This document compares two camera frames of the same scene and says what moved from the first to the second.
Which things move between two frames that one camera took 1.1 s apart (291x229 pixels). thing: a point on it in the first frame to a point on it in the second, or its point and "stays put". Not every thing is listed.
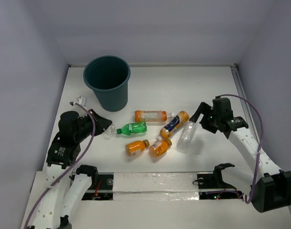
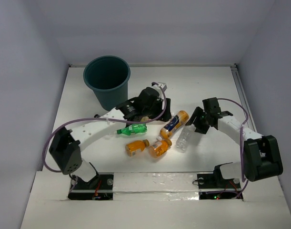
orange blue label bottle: [175, 125] stays put
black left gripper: [93, 120] to [161, 110]
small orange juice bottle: [135, 147] stays put
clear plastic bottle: [184, 140] stays put
